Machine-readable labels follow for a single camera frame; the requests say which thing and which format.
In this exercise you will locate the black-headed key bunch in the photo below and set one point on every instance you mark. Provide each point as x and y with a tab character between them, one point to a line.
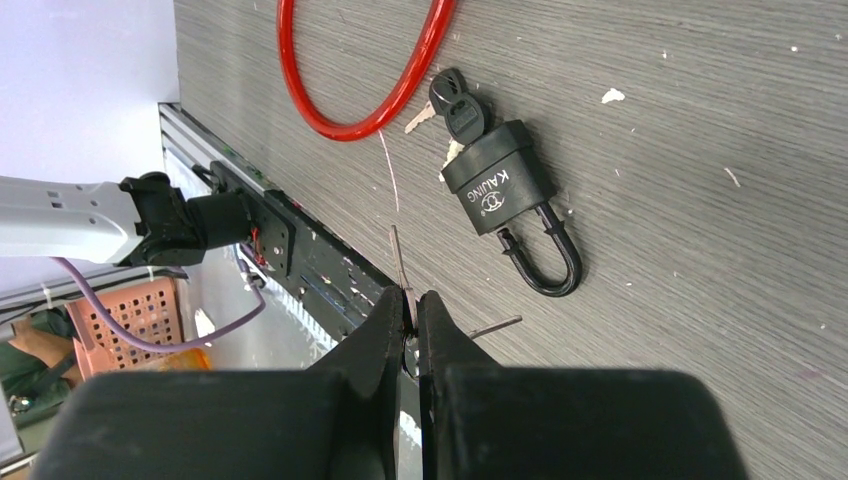
466	118

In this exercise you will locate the black Kaijing padlock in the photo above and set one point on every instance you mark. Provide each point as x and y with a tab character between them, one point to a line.
499	177

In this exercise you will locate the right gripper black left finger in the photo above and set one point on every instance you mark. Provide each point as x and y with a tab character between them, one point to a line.
336	419

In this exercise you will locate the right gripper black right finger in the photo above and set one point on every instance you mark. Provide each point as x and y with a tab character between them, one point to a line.
484	420

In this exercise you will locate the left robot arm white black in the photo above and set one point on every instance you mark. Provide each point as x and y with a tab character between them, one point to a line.
137	222

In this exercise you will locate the small silver key bunch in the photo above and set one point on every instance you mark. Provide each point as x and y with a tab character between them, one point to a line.
411	363

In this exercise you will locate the red cable lock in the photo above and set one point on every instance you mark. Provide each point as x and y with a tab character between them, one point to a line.
351	67

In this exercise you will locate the orange drink bottle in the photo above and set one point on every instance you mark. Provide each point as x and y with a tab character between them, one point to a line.
193	359

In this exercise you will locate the pink laundry basket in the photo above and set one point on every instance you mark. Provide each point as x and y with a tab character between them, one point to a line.
148	311

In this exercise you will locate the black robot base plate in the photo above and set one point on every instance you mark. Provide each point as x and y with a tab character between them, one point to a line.
333	283

